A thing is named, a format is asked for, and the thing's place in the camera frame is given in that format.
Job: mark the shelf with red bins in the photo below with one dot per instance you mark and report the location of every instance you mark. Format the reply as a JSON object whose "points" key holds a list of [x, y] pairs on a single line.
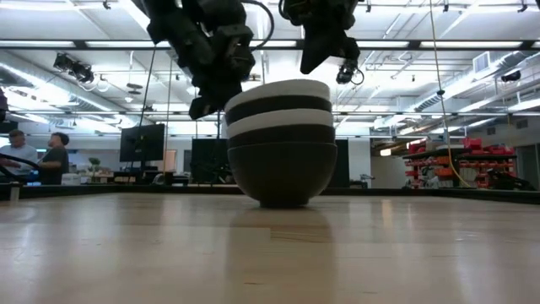
{"points": [[464, 164]]}

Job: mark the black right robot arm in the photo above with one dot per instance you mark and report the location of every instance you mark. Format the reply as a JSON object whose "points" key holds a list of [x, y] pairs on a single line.
{"points": [[320, 8]]}

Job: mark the black ceramic bowl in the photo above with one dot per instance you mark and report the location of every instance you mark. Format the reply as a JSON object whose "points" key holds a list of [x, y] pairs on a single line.
{"points": [[278, 107], [282, 177]]}

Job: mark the small green plant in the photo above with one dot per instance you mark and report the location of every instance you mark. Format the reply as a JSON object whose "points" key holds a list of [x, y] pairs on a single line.
{"points": [[94, 162]]}

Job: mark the person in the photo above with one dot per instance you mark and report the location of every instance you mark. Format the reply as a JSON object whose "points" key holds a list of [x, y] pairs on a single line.
{"points": [[19, 154], [55, 160]]}

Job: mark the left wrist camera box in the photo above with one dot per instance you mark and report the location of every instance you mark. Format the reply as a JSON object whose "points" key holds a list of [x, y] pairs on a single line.
{"points": [[240, 48]]}

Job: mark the black ceiling camera cluster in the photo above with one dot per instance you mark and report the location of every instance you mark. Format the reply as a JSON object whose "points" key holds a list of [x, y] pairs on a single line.
{"points": [[73, 67]]}

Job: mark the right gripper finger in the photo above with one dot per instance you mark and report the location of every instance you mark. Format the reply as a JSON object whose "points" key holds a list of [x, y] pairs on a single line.
{"points": [[314, 59]]}

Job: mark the black standing panel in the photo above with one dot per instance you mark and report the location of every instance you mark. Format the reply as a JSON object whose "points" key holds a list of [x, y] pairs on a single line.
{"points": [[208, 160]]}

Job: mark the black computer monitor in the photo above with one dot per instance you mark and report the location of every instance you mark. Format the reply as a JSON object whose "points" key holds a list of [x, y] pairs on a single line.
{"points": [[142, 142]]}

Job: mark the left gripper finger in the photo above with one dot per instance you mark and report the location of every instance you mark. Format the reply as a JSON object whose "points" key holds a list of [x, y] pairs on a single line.
{"points": [[204, 105]]}

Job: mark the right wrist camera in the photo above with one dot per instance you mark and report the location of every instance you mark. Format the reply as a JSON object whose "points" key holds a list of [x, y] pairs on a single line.
{"points": [[347, 72]]}

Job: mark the white ceramic bowl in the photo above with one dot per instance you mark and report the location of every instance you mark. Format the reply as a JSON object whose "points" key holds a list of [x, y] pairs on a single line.
{"points": [[278, 89], [280, 119]]}

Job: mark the narrow black panel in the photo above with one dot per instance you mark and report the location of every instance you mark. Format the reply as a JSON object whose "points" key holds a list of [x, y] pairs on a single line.
{"points": [[339, 164]]}

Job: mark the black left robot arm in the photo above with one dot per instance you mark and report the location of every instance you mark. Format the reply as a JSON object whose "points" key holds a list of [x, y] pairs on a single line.
{"points": [[169, 21]]}

